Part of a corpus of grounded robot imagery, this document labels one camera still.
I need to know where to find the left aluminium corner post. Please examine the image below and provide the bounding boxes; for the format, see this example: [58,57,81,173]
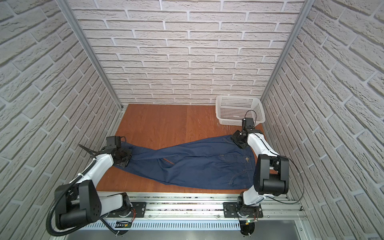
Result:
[57,0,124,111]

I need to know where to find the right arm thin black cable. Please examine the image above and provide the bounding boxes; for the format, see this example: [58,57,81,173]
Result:
[244,109,305,205]

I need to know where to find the right aluminium corner post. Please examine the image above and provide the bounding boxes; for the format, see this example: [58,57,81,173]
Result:
[260,0,315,103]

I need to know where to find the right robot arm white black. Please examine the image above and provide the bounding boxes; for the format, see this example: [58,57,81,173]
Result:
[231,118,290,211]

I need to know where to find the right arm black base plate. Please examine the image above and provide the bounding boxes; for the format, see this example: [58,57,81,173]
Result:
[223,202,264,219]

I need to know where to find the aluminium corner post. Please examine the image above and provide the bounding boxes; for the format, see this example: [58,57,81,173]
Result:
[57,0,124,111]
[260,0,315,103]

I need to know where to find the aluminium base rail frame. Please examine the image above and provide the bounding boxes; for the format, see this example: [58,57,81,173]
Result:
[50,191,314,240]

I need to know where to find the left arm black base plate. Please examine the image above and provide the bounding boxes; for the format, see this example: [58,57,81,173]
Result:
[107,202,147,219]

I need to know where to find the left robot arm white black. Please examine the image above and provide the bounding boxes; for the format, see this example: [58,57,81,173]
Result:
[46,136,135,236]

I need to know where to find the white plastic laundry basket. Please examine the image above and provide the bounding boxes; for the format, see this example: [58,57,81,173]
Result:
[216,96,266,126]

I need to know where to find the blue denim trousers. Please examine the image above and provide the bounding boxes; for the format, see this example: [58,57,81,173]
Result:
[122,135,256,190]

